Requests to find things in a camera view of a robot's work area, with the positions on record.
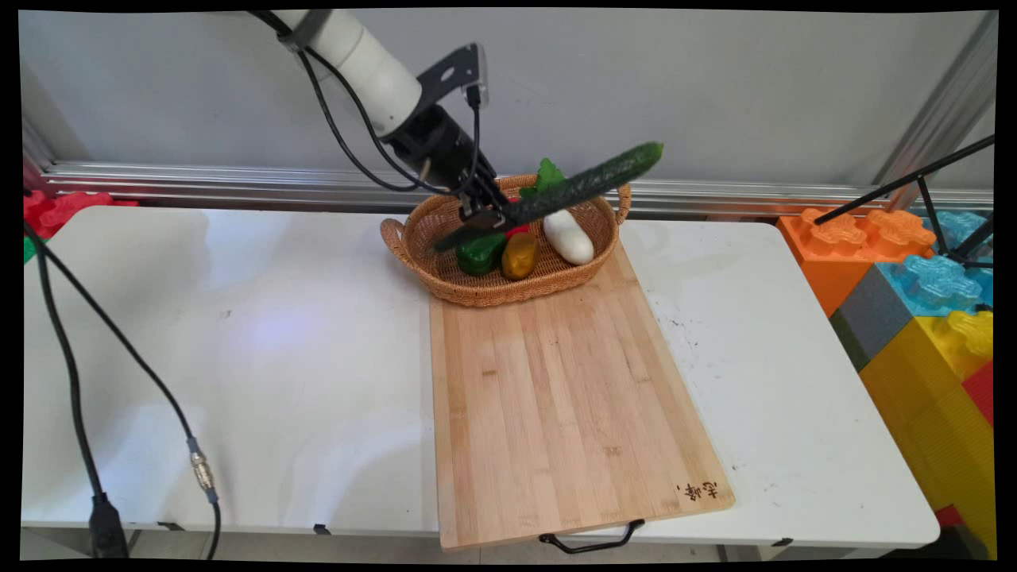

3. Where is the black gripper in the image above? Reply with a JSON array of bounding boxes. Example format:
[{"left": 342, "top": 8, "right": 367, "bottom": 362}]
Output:
[{"left": 384, "top": 105, "right": 514, "bottom": 237}]

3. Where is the long dark green cucumber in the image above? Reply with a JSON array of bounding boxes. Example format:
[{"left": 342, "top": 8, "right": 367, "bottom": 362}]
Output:
[{"left": 433, "top": 141, "right": 665, "bottom": 253}]

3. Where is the green bell pepper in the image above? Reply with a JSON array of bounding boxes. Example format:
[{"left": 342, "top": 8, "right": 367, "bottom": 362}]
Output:
[{"left": 456, "top": 233, "right": 508, "bottom": 277}]

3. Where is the yellow bell pepper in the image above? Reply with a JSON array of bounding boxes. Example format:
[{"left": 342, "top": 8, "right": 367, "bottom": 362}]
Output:
[{"left": 501, "top": 232, "right": 540, "bottom": 280}]

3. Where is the green leafy vegetable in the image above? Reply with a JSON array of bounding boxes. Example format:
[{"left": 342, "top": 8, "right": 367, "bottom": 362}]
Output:
[{"left": 520, "top": 157, "right": 567, "bottom": 200}]

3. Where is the woven wicker basket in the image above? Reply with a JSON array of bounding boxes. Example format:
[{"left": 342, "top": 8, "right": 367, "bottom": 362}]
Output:
[{"left": 380, "top": 173, "right": 632, "bottom": 308}]

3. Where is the white eggplant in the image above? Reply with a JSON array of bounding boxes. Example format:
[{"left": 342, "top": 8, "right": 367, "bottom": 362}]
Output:
[{"left": 543, "top": 209, "right": 595, "bottom": 266}]

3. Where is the wooden cutting board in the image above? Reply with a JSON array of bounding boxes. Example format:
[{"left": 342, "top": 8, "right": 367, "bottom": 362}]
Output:
[{"left": 429, "top": 238, "right": 736, "bottom": 555}]

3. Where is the orange toy block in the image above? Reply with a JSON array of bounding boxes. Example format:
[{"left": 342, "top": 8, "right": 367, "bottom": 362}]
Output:
[{"left": 776, "top": 207, "right": 939, "bottom": 318}]

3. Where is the grey toy block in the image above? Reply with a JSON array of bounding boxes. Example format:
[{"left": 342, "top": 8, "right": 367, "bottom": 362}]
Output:
[{"left": 829, "top": 264, "right": 915, "bottom": 373}]

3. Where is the red toy block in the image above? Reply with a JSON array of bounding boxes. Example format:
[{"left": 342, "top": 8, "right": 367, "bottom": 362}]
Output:
[
  {"left": 23, "top": 190, "right": 141, "bottom": 240},
  {"left": 961, "top": 361, "right": 996, "bottom": 427}
]

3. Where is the black tripod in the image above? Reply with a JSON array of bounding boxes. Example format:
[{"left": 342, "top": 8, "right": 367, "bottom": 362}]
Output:
[{"left": 812, "top": 134, "right": 996, "bottom": 270}]

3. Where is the blue toy block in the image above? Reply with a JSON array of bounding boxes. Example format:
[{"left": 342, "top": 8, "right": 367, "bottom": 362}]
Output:
[
  {"left": 874, "top": 253, "right": 995, "bottom": 318},
  {"left": 920, "top": 210, "right": 995, "bottom": 263}
]

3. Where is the yellow toy block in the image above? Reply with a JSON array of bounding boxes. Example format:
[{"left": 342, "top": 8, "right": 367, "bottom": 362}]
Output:
[{"left": 859, "top": 309, "right": 998, "bottom": 559}]

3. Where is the black camera cable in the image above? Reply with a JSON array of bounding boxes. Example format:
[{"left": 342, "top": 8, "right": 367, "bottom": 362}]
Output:
[{"left": 464, "top": 86, "right": 485, "bottom": 199}]

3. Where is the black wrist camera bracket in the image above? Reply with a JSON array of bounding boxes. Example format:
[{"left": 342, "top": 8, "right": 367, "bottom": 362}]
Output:
[{"left": 416, "top": 44, "right": 480, "bottom": 110}]

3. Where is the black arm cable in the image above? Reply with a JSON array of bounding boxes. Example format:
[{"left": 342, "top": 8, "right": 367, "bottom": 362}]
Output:
[{"left": 246, "top": 10, "right": 460, "bottom": 196}]

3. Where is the aluminium frame rail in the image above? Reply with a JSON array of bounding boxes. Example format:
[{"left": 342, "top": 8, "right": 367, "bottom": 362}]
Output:
[{"left": 40, "top": 160, "right": 995, "bottom": 221}]

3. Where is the thin black cable metal connector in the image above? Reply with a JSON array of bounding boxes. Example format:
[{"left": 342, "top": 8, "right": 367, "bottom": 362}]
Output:
[{"left": 25, "top": 226, "right": 222, "bottom": 561}]

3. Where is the thick black cable with plug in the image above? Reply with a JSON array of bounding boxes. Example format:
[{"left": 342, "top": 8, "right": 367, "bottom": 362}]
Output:
[{"left": 22, "top": 221, "right": 130, "bottom": 559}]

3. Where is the aluminium frame post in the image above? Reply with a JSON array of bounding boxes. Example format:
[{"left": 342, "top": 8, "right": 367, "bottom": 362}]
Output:
[{"left": 872, "top": 11, "right": 999, "bottom": 193}]

